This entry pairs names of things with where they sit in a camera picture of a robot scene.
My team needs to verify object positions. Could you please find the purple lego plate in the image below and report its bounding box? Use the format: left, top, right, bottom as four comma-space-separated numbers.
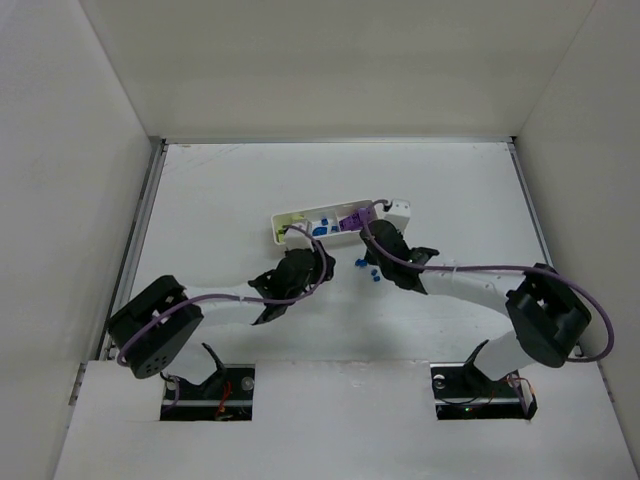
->
338, 212, 362, 232

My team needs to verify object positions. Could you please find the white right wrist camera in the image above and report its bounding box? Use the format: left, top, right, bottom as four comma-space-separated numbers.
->
384, 199, 411, 232

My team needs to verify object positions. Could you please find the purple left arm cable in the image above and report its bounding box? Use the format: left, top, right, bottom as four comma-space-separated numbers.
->
117, 224, 337, 406

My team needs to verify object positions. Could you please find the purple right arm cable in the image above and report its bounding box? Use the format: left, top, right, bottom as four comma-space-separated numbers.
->
360, 199, 616, 362

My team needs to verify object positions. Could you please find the purple rounded lego brick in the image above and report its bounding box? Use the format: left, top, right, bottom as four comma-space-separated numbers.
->
357, 206, 378, 223

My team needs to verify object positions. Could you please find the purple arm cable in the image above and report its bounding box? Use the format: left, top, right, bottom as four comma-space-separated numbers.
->
360, 199, 616, 362
117, 224, 337, 406

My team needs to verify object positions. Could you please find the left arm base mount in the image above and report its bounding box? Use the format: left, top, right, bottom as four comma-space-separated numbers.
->
159, 343, 256, 422

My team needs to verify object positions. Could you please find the white three-compartment tray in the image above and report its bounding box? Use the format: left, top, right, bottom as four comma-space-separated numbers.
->
271, 199, 372, 247

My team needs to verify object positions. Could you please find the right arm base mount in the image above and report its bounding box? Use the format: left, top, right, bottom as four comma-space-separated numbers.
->
430, 340, 538, 421

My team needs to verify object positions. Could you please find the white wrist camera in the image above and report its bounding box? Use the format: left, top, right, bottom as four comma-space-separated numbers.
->
384, 199, 411, 232
283, 228, 309, 250

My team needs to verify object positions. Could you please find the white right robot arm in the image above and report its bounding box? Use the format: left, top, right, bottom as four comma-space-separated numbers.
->
360, 220, 591, 395

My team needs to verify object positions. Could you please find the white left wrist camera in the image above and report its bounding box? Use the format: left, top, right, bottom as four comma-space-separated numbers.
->
283, 228, 309, 250

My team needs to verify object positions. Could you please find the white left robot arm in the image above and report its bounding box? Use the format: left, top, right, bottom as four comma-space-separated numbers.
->
107, 245, 336, 379

